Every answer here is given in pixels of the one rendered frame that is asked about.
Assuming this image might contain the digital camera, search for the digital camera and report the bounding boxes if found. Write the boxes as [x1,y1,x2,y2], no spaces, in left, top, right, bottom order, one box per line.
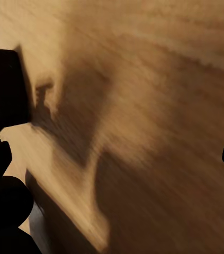
[0,49,30,127]

